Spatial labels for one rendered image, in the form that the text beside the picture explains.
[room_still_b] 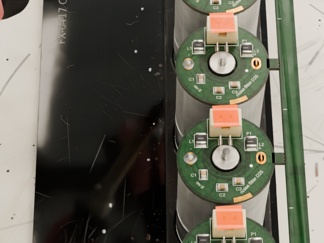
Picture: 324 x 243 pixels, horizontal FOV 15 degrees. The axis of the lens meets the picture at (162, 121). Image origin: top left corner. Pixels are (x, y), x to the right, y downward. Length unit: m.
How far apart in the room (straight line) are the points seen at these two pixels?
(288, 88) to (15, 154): 0.10
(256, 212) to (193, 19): 0.06
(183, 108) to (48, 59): 0.07
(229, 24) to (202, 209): 0.05
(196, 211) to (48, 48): 0.09
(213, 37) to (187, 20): 0.02
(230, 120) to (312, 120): 0.08
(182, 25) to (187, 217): 0.06
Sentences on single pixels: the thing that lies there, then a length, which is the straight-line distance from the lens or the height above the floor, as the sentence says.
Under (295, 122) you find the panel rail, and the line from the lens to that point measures 0.32.
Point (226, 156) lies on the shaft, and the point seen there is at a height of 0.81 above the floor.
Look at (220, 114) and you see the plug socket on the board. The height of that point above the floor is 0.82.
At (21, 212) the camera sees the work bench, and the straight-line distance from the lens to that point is 0.38.
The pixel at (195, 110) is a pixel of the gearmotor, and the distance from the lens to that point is 0.33.
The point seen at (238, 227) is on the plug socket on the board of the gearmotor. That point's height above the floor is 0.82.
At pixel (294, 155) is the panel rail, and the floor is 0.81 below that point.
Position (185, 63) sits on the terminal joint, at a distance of 0.33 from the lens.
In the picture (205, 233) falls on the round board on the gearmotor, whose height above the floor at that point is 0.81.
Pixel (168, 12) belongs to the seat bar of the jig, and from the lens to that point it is 0.38.
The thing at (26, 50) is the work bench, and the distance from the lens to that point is 0.40.
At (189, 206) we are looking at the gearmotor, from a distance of 0.32.
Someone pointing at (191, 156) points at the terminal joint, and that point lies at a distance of 0.31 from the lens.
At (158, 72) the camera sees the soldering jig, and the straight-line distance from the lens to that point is 0.38.
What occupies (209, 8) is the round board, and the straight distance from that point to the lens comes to 0.34.
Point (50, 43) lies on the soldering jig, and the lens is 0.39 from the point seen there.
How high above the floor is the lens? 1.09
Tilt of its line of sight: 62 degrees down
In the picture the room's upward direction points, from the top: straight up
